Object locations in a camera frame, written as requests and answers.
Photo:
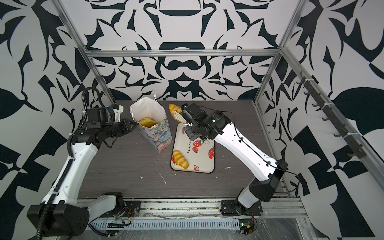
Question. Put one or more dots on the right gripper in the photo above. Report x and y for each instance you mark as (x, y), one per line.
(191, 136)

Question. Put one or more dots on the wall hook rack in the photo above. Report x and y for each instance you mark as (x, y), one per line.
(323, 103)

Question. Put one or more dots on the strawberry print tray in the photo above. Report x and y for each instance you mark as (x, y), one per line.
(199, 154)

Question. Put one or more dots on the colourful printed paper bag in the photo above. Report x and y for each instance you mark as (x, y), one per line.
(159, 136)

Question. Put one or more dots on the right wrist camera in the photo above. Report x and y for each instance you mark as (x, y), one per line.
(193, 114)

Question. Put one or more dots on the column fake croissant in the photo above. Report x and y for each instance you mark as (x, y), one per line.
(148, 122)

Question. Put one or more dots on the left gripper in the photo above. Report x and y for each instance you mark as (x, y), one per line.
(127, 128)

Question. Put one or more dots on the base rail with cable duct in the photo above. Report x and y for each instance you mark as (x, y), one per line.
(203, 219)

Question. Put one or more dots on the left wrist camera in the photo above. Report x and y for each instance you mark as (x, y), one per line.
(100, 117)

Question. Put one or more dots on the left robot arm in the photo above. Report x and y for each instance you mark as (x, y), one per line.
(59, 213)

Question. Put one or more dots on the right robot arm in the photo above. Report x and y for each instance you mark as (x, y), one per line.
(267, 171)

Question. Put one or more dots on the long striped fake croissant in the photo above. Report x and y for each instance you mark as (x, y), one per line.
(174, 109)

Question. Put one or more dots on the aluminium frame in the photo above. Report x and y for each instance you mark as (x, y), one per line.
(372, 162)

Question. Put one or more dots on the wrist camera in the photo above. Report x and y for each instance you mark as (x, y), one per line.
(193, 114)
(100, 117)

